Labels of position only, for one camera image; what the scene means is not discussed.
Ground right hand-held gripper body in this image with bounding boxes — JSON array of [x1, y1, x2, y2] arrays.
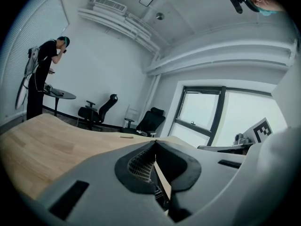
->
[[231, 117, 275, 148]]

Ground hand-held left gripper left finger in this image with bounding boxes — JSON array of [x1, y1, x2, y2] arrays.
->
[[37, 140, 174, 226]]

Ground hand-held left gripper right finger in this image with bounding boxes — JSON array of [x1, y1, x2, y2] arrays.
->
[[156, 126, 301, 226]]

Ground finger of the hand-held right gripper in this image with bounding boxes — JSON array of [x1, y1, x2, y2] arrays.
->
[[197, 142, 254, 155]]

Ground black framed window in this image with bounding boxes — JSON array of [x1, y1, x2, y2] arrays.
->
[[168, 85, 289, 148]]

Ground person's white shirt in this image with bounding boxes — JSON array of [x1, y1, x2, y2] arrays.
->
[[271, 55, 301, 131]]

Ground black office chair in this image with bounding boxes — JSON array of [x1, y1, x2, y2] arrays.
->
[[124, 107, 166, 137], [77, 93, 119, 131]]

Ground round black table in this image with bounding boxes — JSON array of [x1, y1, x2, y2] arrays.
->
[[43, 88, 77, 117]]

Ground white oval board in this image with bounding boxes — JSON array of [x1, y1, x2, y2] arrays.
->
[[15, 76, 30, 110]]

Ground white ceiling pipes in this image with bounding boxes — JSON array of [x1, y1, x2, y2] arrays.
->
[[77, 7, 163, 54]]

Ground white air vent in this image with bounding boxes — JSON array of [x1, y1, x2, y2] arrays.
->
[[93, 0, 127, 15]]

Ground white window blind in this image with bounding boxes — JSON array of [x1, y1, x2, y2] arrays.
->
[[0, 0, 70, 127]]

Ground black head-mounted camera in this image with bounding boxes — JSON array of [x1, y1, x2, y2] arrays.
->
[[227, 0, 246, 14]]

